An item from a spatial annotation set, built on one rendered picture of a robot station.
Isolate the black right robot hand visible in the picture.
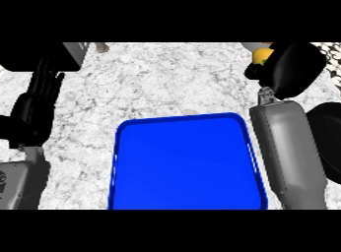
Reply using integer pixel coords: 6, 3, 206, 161
243, 41, 328, 100

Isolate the yellow lemon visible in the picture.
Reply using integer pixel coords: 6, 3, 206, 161
252, 47, 276, 66

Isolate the black pot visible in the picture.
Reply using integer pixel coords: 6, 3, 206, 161
304, 101, 341, 188

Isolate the blue tray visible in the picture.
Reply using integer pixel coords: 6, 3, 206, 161
107, 111, 270, 211

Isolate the pale grey object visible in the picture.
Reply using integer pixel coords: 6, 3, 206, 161
240, 41, 274, 51

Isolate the small brown object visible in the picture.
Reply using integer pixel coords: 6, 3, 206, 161
95, 41, 111, 53

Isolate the black box appliance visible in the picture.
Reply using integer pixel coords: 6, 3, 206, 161
0, 41, 91, 73

